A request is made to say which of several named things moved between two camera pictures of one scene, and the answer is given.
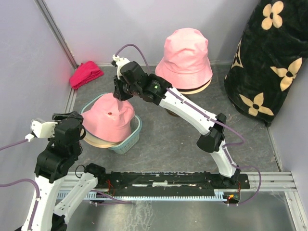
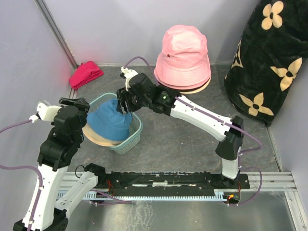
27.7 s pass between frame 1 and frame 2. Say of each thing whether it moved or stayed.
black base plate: stayed
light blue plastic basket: stayed
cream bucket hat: stayed
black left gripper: moved
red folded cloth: stayed
